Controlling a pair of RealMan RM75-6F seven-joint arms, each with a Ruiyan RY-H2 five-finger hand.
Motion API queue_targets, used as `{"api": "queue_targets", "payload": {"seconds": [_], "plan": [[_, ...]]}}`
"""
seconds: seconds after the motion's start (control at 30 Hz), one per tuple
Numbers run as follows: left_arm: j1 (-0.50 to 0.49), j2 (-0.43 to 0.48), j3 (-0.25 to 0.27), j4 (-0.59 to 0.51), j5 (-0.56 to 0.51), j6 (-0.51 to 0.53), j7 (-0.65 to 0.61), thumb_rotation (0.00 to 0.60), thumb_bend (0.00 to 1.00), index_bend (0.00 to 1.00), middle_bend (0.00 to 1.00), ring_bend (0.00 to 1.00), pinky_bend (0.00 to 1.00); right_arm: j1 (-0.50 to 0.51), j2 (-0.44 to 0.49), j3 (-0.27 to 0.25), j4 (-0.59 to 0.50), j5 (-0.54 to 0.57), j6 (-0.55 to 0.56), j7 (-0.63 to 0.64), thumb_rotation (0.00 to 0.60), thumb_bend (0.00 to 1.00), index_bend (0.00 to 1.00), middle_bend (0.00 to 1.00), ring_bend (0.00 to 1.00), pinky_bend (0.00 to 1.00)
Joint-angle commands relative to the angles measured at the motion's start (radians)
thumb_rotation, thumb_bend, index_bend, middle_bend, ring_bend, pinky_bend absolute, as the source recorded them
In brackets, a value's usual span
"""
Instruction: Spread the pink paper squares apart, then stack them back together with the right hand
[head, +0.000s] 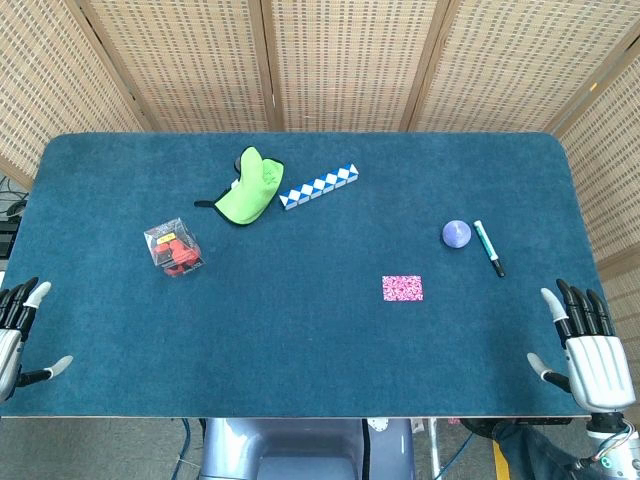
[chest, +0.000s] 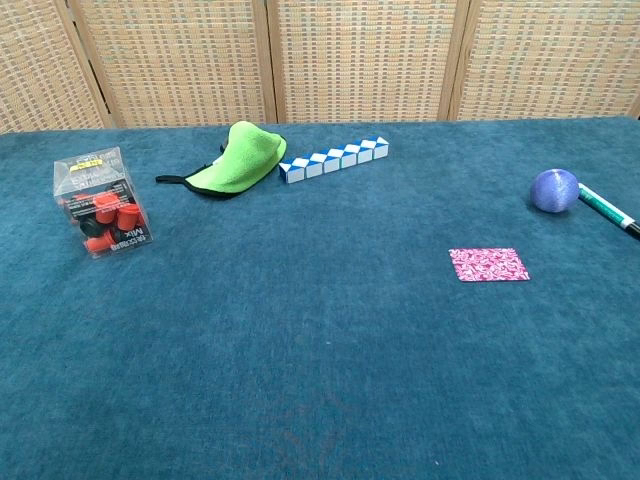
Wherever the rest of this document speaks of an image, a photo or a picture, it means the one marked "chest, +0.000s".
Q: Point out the pink patterned card stack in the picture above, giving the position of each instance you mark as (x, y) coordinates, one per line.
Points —
(489, 265)

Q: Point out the blue white snake puzzle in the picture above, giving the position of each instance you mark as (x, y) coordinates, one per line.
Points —
(332, 160)

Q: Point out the blue felt table cover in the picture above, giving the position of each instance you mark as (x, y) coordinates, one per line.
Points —
(300, 325)

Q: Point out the green fleece eye mask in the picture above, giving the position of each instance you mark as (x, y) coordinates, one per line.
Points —
(240, 160)

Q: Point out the clear box of red caps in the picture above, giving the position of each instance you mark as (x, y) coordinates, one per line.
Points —
(107, 210)

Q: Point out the woven rattan folding screen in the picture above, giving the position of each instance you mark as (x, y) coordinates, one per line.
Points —
(175, 60)

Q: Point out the purple ball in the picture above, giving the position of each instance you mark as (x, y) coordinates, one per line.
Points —
(554, 192)

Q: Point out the green white marker pen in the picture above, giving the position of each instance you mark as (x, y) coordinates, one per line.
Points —
(605, 207)

